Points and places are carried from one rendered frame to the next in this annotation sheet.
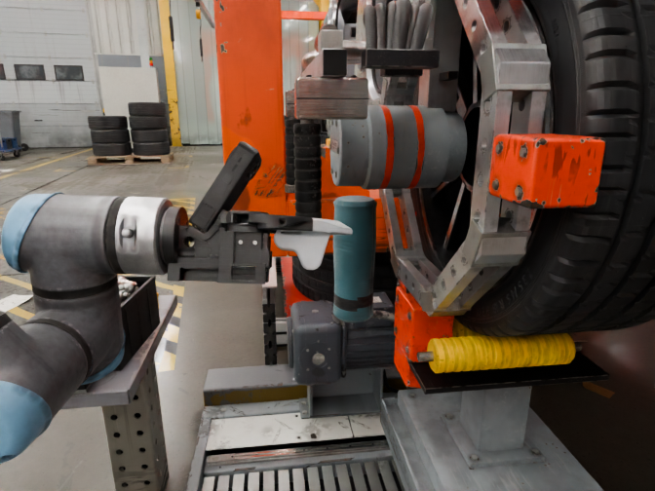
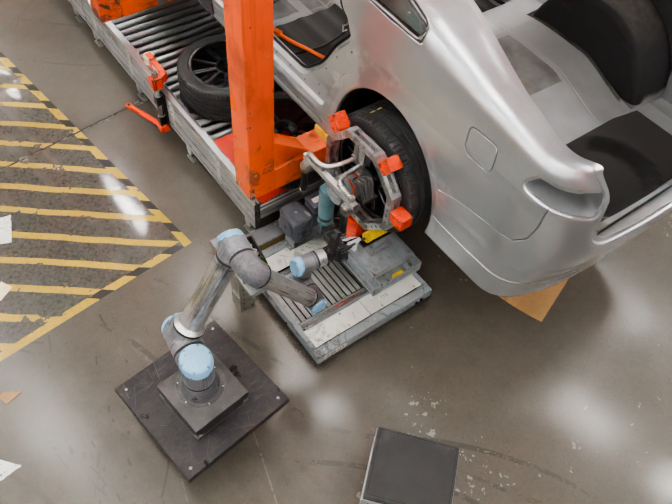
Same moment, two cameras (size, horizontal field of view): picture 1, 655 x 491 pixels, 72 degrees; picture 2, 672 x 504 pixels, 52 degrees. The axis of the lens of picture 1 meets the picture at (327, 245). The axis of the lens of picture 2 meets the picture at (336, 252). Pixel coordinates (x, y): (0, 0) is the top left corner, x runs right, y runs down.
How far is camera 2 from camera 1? 3.02 m
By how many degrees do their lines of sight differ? 45
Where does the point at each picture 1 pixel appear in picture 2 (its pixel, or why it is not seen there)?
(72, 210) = (310, 262)
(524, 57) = (396, 197)
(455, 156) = not seen: hidden behind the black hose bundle
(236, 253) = (341, 255)
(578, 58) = (407, 195)
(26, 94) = not seen: outside the picture
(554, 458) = (394, 241)
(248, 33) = (260, 118)
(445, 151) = not seen: hidden behind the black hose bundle
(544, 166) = (402, 225)
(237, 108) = (255, 146)
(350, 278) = (328, 214)
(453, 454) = (364, 252)
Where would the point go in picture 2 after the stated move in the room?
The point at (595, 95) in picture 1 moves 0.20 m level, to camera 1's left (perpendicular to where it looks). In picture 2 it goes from (410, 204) to (375, 217)
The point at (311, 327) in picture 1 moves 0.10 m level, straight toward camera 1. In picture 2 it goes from (301, 223) to (310, 235)
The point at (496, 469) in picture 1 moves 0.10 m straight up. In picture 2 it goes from (378, 252) to (380, 242)
